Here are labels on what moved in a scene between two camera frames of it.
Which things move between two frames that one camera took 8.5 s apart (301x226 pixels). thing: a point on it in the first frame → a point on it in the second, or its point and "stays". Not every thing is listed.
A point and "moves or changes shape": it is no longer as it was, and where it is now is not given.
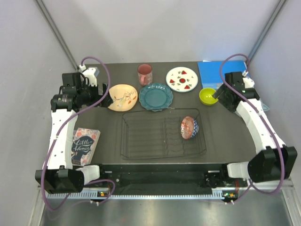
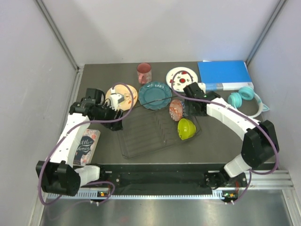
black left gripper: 97,99 → 115,125
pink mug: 145,72 stays
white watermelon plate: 181,79 stays
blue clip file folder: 209,71 stays
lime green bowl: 205,96 moves or changes shape
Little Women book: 84,144 stays
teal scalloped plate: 155,97 stays
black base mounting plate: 195,175 stays
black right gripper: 220,97 → 189,110
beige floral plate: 124,96 stays
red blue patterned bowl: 189,127 → 177,108
